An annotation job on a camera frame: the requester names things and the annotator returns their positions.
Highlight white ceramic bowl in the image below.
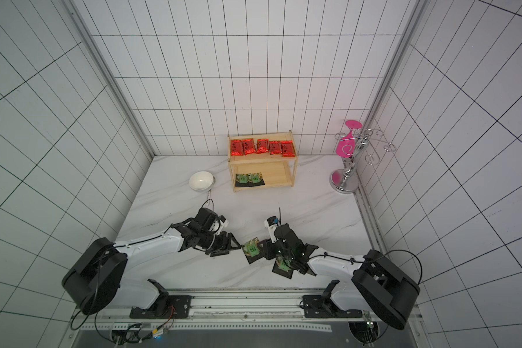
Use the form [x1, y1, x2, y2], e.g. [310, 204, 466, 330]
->
[188, 171, 215, 192]

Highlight green tea bag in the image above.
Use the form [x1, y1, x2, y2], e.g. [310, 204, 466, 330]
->
[242, 237, 263, 265]
[235, 174, 251, 187]
[272, 256, 294, 279]
[248, 173, 265, 187]

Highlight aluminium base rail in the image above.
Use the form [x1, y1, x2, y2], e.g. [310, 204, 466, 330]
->
[99, 289, 401, 331]

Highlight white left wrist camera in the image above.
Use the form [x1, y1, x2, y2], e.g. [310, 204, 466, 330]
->
[215, 215, 229, 234]

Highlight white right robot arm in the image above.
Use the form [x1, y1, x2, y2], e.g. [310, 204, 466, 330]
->
[256, 217, 420, 330]

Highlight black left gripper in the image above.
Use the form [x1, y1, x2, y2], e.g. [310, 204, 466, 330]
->
[197, 229, 241, 258]

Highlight wooden two-tier shelf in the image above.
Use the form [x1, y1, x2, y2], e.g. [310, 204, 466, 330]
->
[227, 130, 299, 192]

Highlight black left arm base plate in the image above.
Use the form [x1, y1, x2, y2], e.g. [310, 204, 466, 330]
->
[130, 295, 192, 320]

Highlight pink spatula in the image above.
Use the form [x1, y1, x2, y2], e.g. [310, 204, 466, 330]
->
[336, 120, 363, 158]

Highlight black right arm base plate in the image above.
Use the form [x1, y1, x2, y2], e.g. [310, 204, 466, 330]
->
[299, 295, 363, 319]

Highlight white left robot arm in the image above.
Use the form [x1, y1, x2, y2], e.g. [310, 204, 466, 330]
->
[62, 207, 241, 318]

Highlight red tea bag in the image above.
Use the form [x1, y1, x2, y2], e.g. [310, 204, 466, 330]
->
[242, 139, 257, 155]
[230, 139, 244, 157]
[280, 141, 296, 157]
[256, 139, 270, 154]
[269, 141, 282, 155]

